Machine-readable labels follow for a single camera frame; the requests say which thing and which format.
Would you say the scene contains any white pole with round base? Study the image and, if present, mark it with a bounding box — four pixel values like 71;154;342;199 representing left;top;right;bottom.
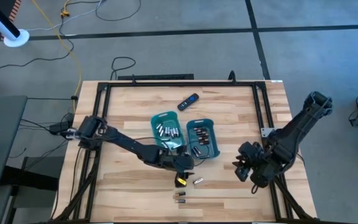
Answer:
0;0;30;48

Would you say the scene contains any grey desk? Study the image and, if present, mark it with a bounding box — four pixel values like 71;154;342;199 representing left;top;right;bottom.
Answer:
0;95;29;191

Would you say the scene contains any black remote control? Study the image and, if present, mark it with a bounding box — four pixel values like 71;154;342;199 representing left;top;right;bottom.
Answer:
177;93;200;112

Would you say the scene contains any long black floor cable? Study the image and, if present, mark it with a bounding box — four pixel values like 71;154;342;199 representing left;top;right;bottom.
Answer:
0;15;75;71

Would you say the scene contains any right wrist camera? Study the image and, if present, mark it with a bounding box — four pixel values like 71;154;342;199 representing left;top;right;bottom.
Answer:
234;168;250;183

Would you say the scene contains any green teal plastic bin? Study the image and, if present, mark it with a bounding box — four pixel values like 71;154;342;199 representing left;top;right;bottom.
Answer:
150;111;187;151

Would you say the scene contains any black power strip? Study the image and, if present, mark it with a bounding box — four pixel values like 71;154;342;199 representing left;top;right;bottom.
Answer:
117;73;195;81

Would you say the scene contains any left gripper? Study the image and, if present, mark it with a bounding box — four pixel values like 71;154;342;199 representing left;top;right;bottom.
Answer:
166;154;195;177

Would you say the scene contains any black looped floor cable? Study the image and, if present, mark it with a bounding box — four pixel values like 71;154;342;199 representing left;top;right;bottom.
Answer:
95;0;142;22
109;56;137;81

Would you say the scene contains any blue teal plastic bin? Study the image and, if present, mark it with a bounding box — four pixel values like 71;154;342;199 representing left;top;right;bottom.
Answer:
186;118;221;159

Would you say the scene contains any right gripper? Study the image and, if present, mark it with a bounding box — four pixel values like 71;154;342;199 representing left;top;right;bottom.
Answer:
232;141;270;180

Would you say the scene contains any black aluminium table frame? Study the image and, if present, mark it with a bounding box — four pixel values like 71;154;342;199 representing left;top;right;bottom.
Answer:
53;70;316;224

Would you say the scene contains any white floor cable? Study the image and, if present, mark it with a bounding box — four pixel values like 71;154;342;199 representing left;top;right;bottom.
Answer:
26;0;105;32

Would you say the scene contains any yellow floor cable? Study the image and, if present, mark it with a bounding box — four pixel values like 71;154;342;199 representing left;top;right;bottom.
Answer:
31;0;83;113

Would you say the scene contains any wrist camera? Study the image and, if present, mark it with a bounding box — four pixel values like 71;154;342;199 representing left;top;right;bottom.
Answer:
234;168;250;183
175;172;188;188

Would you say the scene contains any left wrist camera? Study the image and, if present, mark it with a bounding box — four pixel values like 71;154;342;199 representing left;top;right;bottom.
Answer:
175;172;188;188

